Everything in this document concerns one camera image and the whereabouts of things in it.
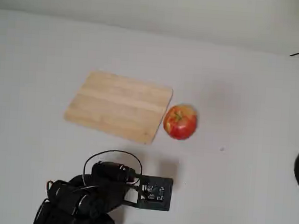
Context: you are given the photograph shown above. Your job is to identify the red apple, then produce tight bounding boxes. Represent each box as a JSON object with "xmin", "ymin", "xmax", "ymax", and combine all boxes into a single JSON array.
[{"xmin": 162, "ymin": 102, "xmax": 199, "ymax": 141}]

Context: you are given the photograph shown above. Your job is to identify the wooden cutting board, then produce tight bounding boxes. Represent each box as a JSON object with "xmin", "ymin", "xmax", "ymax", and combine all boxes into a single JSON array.
[{"xmin": 61, "ymin": 69, "xmax": 175, "ymax": 147}]

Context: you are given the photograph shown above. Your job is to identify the black looped camera cable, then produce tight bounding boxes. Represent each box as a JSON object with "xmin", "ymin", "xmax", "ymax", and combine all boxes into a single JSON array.
[{"xmin": 82, "ymin": 147, "xmax": 145, "ymax": 191}]

